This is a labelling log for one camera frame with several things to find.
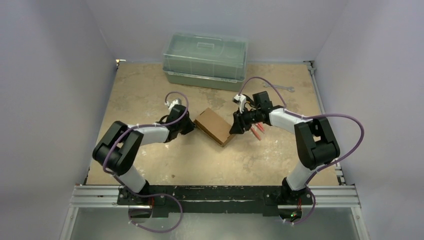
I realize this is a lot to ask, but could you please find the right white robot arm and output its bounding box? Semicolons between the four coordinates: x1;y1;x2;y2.
229;91;340;204

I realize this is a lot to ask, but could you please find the brown cardboard box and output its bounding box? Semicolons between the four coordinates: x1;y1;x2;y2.
194;108;235;147

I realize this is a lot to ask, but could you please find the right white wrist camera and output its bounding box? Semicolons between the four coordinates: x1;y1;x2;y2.
232;94;247;114

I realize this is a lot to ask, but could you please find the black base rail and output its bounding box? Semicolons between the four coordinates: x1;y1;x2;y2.
117;185;314;219

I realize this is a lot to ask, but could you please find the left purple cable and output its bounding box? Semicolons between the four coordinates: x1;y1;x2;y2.
101;91;190;200

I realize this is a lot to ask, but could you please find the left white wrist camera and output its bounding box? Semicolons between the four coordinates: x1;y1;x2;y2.
165;98;182;111

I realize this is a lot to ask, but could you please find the silver wrench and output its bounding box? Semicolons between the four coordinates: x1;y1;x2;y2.
263;83;295;93

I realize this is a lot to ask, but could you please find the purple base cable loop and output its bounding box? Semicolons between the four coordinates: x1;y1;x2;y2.
127;193;185;234

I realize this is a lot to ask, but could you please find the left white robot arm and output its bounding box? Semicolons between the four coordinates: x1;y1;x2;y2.
92;103;195;205

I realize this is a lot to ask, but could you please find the aluminium frame rail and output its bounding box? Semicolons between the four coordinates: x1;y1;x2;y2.
59;184;369;240

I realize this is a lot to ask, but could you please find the green plastic storage box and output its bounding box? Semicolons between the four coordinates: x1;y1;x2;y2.
162;32;249;92

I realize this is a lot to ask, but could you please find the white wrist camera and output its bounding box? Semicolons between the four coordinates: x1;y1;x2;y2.
232;94;247;114
165;98;182;111

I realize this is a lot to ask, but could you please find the red pen with label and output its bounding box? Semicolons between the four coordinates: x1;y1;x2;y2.
250;126;261;141

